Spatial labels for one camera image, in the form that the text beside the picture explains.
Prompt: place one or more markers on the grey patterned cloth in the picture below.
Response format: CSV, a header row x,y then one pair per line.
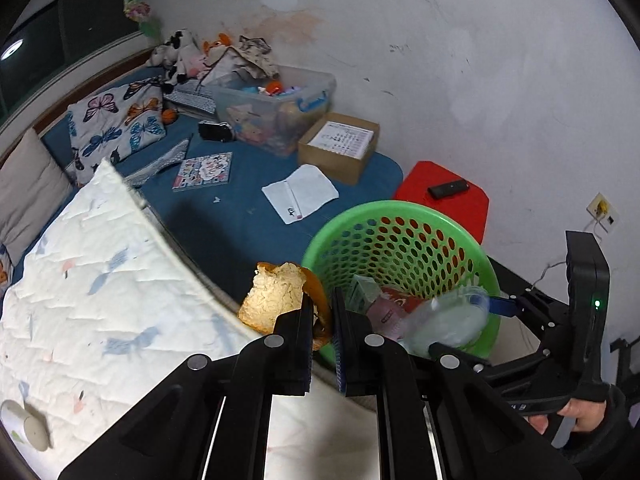
x,y
165,160

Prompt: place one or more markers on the small orange ball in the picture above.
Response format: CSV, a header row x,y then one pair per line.
x,y
170,116

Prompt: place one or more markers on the black and white plush toy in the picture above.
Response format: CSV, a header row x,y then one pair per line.
x,y
172,52

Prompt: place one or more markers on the blue bed sheet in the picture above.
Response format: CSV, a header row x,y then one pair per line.
x,y
235,225

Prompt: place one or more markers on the white quilted blanket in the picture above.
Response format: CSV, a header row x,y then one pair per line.
x,y
100,285

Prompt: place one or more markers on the red plastic stool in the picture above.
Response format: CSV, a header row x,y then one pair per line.
x,y
465,215

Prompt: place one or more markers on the striped cloth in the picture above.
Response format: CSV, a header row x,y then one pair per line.
x,y
192,97

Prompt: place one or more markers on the clear plastic storage box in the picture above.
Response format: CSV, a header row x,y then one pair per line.
x,y
270,125

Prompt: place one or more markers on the wall outlet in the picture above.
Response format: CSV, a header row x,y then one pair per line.
x,y
602,210

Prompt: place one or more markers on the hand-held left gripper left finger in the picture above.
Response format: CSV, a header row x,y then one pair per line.
x,y
295,340

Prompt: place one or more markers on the cardboard box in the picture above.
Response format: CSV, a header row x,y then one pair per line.
x,y
335,165

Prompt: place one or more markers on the window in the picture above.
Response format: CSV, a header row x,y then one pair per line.
x,y
60,35

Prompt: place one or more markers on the white paper sheet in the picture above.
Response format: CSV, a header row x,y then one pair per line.
x,y
300,192

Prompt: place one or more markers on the person's right forearm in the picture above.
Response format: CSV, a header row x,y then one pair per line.
x,y
605,440

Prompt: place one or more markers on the black remote control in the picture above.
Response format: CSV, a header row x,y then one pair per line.
x,y
447,188

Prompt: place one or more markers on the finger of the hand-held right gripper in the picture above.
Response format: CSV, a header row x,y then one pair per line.
x,y
465,356
502,306

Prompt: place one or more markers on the colourful picture book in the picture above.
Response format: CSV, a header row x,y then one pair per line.
x,y
202,172

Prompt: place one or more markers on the green plastic basket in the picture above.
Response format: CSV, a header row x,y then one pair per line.
x,y
400,240

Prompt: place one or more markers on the orange peel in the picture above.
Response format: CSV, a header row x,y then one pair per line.
x,y
275,295

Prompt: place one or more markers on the flower wall decoration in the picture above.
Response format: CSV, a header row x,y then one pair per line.
x,y
140,12

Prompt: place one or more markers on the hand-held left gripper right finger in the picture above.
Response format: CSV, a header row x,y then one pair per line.
x,y
340,360

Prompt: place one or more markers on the white paper cup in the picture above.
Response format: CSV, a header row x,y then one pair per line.
x,y
25,425

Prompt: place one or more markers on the pink plush toy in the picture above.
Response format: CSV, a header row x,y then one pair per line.
x,y
194,65

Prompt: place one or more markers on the beige pillow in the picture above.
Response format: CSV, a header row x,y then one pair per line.
x,y
25,190

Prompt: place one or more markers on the patterned beige cloth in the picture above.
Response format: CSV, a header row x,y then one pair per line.
x,y
255,55

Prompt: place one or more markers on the person's right hand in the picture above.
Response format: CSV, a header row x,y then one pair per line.
x,y
575,412

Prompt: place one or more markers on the orange plush toy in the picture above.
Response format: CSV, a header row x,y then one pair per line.
x,y
217,45

